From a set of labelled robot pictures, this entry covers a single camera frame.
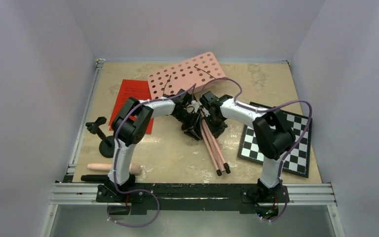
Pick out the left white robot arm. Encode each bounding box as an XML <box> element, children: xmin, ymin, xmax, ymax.
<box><xmin>106</xmin><ymin>91</ymin><xmax>201</xmax><ymax>202</ymax></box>

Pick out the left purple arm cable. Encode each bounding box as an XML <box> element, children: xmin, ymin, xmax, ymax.
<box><xmin>113</xmin><ymin>83</ymin><xmax>197</xmax><ymax>195</ymax></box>

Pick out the pink tripod music stand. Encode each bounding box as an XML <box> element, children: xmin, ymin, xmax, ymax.
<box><xmin>147</xmin><ymin>52</ymin><xmax>230</xmax><ymax>176</ymax></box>

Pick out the black microphone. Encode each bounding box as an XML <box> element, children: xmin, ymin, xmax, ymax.
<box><xmin>80</xmin><ymin>175</ymin><xmax>108</xmax><ymax>183</ymax></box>

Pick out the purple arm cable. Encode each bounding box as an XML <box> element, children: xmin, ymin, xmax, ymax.
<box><xmin>197</xmin><ymin>77</ymin><xmax>313</xmax><ymax>187</ymax></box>
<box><xmin>113</xmin><ymin>83</ymin><xmax>197</xmax><ymax>195</ymax></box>

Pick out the black microphone stand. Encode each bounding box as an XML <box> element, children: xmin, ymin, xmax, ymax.
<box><xmin>85</xmin><ymin>117</ymin><xmax>114</xmax><ymax>158</ymax></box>

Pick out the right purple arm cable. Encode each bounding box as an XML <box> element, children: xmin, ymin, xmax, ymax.
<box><xmin>197</xmin><ymin>77</ymin><xmax>313</xmax><ymax>187</ymax></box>

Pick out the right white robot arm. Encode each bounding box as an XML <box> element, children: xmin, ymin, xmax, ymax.
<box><xmin>200</xmin><ymin>91</ymin><xmax>296</xmax><ymax>201</ymax></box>

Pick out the aluminium frame rail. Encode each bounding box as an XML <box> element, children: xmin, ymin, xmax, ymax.
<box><xmin>41</xmin><ymin>61</ymin><xmax>345</xmax><ymax>237</ymax></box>

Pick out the black white chessboard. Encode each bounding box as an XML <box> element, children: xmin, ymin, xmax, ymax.
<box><xmin>237</xmin><ymin>101</ymin><xmax>313</xmax><ymax>179</ymax></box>

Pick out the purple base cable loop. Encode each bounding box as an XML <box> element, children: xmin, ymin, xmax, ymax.
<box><xmin>107</xmin><ymin>190</ymin><xmax>160</xmax><ymax>229</ymax></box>

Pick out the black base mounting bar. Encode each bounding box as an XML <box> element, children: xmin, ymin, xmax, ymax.
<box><xmin>96</xmin><ymin>183</ymin><xmax>290</xmax><ymax>217</ymax></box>

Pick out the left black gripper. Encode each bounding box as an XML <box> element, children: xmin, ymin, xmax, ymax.
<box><xmin>173</xmin><ymin>109</ymin><xmax>202</xmax><ymax>140</ymax></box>

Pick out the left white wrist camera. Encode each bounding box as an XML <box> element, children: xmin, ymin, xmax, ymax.
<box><xmin>189</xmin><ymin>100</ymin><xmax>200</xmax><ymax>113</ymax></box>

